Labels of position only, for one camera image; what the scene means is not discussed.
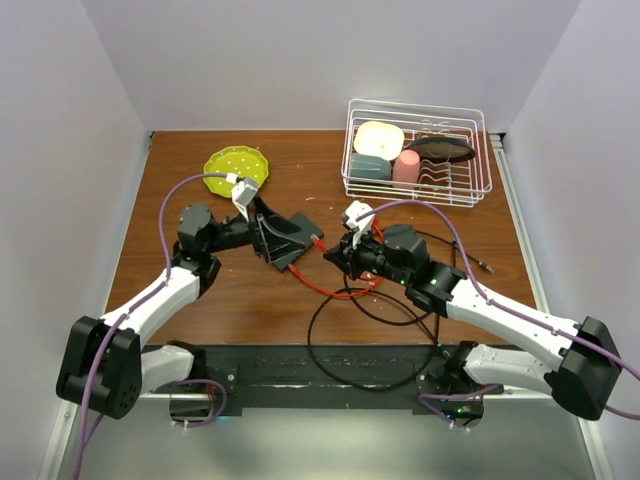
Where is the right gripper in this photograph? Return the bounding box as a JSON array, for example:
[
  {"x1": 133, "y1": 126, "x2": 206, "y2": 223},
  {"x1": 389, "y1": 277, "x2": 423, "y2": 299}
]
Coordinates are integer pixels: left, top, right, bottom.
[{"x1": 324, "y1": 224, "x2": 410, "y2": 286}]

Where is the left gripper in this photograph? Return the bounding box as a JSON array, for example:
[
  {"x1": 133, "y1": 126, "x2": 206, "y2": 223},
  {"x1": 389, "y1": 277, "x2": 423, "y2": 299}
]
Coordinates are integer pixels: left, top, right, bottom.
[{"x1": 205, "y1": 194, "x2": 305, "y2": 263}]

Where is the black network switch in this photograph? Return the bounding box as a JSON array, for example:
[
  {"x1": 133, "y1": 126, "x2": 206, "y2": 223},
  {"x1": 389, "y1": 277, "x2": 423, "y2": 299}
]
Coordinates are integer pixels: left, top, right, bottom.
[{"x1": 272, "y1": 212, "x2": 324, "y2": 273}]

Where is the red ethernet cable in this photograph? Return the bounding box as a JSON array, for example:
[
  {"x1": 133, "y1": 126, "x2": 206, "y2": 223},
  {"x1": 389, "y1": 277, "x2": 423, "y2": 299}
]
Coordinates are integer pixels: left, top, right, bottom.
[{"x1": 287, "y1": 232, "x2": 386, "y2": 300}]

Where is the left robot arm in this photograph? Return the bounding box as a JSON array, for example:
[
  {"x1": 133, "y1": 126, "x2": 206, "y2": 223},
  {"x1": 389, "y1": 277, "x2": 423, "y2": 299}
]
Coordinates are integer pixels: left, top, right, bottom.
[{"x1": 56, "y1": 198, "x2": 324, "y2": 419}]

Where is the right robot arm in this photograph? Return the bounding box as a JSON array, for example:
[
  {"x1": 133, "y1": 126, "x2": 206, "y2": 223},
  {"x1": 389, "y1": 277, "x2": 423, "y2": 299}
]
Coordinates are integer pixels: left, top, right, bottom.
[{"x1": 323, "y1": 225, "x2": 621, "y2": 421}]

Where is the yellow-green plate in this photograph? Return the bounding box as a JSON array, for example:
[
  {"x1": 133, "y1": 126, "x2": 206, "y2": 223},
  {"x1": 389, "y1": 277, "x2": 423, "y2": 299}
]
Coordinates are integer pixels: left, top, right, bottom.
[{"x1": 203, "y1": 146, "x2": 269, "y2": 187}]

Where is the grey-green cup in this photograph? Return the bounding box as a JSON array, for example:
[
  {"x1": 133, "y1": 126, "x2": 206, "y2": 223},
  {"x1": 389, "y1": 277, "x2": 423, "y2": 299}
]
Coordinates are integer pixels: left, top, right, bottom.
[{"x1": 347, "y1": 153, "x2": 392, "y2": 184}]

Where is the pink cup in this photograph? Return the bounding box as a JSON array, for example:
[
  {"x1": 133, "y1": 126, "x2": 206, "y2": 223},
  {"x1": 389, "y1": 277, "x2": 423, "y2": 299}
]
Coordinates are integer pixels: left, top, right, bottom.
[{"x1": 392, "y1": 149, "x2": 421, "y2": 188}]

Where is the cream square bowl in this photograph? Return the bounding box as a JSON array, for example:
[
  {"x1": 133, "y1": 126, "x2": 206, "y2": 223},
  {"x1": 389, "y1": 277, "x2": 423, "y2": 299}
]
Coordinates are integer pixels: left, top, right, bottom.
[{"x1": 353, "y1": 121, "x2": 404, "y2": 161}]

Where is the dark brown plate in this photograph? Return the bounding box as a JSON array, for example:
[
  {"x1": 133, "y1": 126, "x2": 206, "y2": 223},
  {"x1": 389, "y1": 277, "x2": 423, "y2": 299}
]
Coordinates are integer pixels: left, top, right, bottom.
[{"x1": 407, "y1": 136, "x2": 477, "y2": 163}]

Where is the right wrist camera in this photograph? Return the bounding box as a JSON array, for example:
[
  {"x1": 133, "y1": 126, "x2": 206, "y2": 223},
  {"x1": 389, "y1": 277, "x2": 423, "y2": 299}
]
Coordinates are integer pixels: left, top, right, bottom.
[{"x1": 341, "y1": 200, "x2": 375, "y2": 248}]

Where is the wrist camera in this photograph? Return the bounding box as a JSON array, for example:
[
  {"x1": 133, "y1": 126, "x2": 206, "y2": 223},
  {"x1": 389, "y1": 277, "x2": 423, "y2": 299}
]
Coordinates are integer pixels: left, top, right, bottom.
[
  {"x1": 341, "y1": 200, "x2": 375, "y2": 248},
  {"x1": 231, "y1": 178, "x2": 259, "y2": 209}
]

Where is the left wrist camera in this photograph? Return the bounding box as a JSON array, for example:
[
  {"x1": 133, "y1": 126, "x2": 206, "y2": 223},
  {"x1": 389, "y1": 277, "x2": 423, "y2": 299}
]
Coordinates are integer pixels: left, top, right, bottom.
[{"x1": 231, "y1": 178, "x2": 259, "y2": 209}]

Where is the white wire dish rack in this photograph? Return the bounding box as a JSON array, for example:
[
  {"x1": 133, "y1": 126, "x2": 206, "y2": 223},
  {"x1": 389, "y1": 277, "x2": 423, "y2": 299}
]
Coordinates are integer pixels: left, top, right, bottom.
[{"x1": 341, "y1": 99, "x2": 493, "y2": 207}]

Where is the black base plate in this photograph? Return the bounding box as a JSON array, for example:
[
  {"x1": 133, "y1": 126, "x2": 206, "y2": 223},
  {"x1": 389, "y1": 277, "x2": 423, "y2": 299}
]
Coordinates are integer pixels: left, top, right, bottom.
[{"x1": 203, "y1": 344, "x2": 484, "y2": 419}]

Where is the aluminium frame rail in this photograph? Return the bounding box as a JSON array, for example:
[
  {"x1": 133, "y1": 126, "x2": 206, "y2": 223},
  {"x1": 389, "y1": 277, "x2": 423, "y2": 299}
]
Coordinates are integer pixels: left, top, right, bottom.
[{"x1": 487, "y1": 132, "x2": 614, "y2": 480}]

